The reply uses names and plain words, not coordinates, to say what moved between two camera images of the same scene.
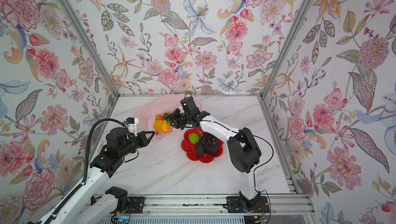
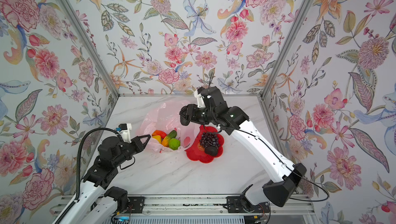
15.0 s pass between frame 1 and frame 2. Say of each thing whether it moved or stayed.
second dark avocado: stayed
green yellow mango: moved
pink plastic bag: moved
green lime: moved
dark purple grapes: stayed
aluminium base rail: stayed
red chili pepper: moved
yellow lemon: moved
